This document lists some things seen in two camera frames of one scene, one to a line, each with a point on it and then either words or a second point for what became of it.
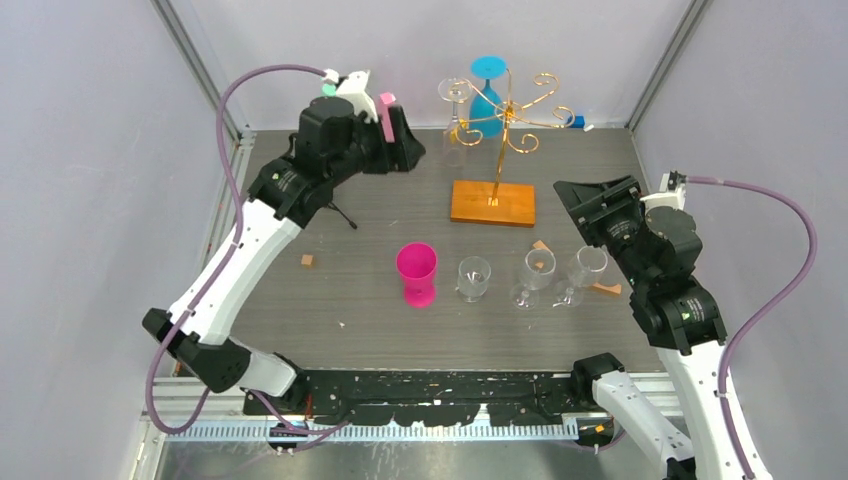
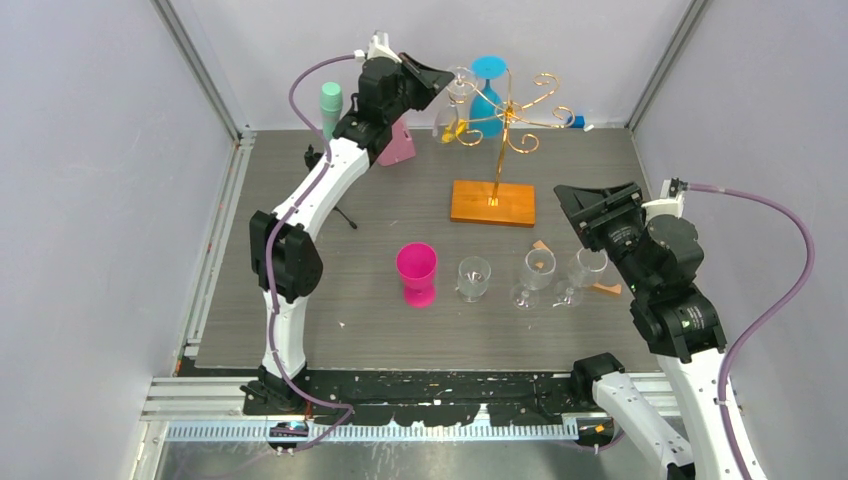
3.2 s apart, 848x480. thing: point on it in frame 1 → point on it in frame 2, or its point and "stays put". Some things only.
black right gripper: [581, 202] stays put
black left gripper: [405, 153] → [429, 81]
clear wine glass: [539, 267] stays put
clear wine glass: [586, 269] stays put
